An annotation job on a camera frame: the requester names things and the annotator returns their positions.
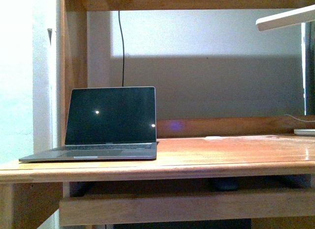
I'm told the grey Logitech computer mouse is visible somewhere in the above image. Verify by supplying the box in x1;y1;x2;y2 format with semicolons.
212;177;240;191

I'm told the grey open laptop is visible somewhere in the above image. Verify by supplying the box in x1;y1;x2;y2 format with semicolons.
19;86;157;163

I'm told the wooden pull-out keyboard tray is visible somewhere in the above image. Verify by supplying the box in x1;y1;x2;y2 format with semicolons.
60;188;315;226

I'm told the white flat device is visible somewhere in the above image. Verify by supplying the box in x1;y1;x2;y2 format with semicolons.
294;129;315;136

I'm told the white desk lamp head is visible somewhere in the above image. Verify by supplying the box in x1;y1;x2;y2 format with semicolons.
256;5;315;32

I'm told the black hanging cable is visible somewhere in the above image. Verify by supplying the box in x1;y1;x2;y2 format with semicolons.
118;10;126;87

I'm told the white cable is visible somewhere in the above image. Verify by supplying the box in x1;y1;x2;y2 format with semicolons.
284;113;315;122

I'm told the wooden desk frame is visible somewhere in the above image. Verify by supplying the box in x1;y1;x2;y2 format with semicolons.
0;0;315;229

